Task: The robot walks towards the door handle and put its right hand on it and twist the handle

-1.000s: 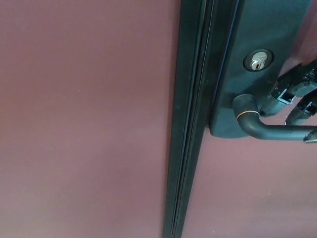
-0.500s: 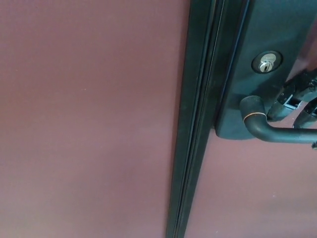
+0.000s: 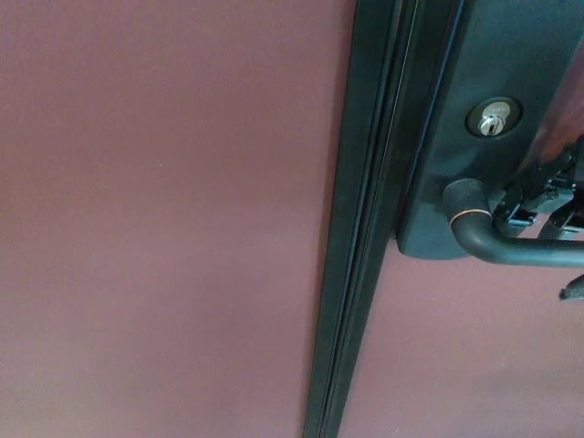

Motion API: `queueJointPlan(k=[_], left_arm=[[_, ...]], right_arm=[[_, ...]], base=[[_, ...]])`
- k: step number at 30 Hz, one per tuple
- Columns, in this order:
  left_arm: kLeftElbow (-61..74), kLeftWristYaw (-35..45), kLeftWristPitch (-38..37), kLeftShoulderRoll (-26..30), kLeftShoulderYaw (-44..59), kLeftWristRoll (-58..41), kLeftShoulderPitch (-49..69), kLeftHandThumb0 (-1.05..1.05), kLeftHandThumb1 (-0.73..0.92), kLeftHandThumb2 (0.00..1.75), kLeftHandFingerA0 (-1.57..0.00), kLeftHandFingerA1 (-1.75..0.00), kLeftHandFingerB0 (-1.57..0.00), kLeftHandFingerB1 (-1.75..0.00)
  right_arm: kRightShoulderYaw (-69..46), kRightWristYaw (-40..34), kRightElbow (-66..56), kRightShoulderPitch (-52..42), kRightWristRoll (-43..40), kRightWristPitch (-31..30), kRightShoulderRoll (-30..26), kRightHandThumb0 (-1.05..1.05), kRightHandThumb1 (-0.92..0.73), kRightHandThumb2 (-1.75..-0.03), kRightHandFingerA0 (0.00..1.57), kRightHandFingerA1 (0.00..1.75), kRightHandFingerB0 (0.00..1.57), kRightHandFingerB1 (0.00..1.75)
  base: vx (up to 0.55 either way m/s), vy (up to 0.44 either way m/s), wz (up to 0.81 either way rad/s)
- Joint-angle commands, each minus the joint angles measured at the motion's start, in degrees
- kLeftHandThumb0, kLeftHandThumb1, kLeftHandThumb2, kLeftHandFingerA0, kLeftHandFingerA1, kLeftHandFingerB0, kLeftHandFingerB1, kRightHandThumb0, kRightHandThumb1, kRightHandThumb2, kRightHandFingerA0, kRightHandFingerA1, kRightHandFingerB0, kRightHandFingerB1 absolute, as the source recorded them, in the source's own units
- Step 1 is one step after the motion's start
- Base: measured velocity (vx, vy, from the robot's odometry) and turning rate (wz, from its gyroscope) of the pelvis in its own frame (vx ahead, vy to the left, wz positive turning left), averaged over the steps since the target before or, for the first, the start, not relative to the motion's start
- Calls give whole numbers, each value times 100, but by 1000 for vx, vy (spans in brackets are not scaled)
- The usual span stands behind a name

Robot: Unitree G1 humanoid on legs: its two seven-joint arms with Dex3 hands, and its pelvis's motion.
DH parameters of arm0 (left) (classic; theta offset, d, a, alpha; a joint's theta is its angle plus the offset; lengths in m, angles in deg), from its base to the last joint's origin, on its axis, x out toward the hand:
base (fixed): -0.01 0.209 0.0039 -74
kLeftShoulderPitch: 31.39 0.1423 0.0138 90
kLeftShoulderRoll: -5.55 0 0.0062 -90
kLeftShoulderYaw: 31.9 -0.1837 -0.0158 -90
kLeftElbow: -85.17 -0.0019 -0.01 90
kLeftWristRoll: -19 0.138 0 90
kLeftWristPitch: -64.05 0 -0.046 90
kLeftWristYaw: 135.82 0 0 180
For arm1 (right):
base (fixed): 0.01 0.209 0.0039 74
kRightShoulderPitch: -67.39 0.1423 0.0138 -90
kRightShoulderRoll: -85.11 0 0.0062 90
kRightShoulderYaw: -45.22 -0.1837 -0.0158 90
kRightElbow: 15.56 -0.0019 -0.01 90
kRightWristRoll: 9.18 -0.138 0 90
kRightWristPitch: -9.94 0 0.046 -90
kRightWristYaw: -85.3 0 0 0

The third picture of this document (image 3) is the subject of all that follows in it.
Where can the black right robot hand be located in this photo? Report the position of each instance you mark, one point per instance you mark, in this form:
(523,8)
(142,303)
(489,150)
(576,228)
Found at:
(547,182)

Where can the silver lock cylinder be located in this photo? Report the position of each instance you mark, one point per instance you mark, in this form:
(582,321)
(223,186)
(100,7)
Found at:
(494,117)

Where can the black door edge seal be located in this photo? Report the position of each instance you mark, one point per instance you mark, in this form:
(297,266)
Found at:
(369,228)

